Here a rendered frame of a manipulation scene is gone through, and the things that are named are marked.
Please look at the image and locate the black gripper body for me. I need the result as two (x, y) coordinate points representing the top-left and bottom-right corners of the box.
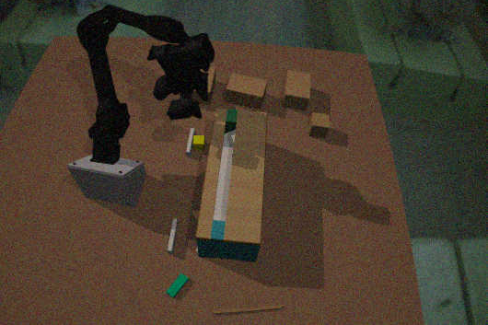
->
(165, 64), (210, 120)

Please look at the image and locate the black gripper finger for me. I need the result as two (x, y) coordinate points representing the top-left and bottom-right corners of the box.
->
(192, 100), (202, 119)
(195, 72), (209, 101)

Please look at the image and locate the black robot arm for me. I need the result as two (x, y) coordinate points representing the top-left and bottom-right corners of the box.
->
(76, 5), (215, 165)

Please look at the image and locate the small green block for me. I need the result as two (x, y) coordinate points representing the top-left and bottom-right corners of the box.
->
(166, 273), (189, 298)

